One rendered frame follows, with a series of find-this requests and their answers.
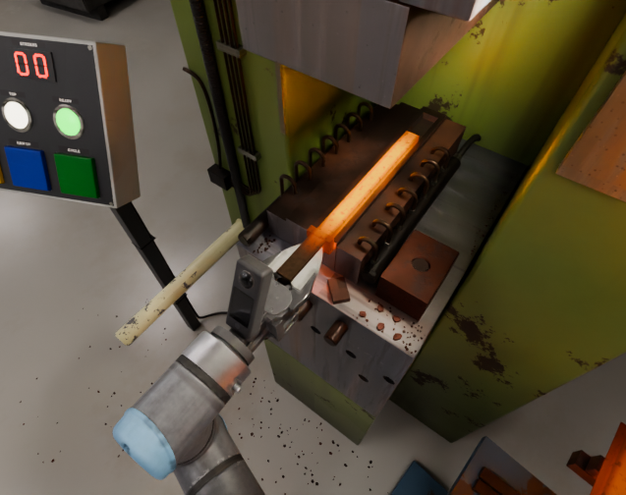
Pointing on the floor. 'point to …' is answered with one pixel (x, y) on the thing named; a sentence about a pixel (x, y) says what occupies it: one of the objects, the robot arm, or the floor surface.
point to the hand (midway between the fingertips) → (313, 247)
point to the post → (151, 257)
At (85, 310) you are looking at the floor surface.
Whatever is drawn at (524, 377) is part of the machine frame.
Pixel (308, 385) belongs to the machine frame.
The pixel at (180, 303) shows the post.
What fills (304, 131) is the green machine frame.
